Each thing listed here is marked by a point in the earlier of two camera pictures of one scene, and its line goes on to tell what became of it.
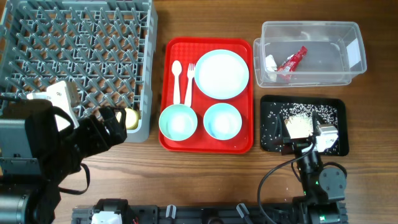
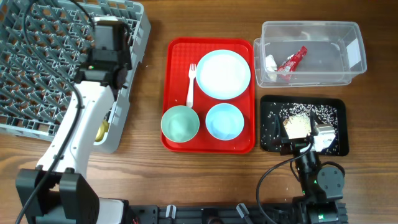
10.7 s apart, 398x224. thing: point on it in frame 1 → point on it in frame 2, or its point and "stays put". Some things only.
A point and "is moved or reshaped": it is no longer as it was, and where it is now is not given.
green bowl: [178, 122] stays put
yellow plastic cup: [132, 117] is moved or reshaped
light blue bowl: [222, 121] stays put
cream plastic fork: [191, 74] stays put
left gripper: [101, 141] → [127, 56]
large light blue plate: [221, 74] stays put
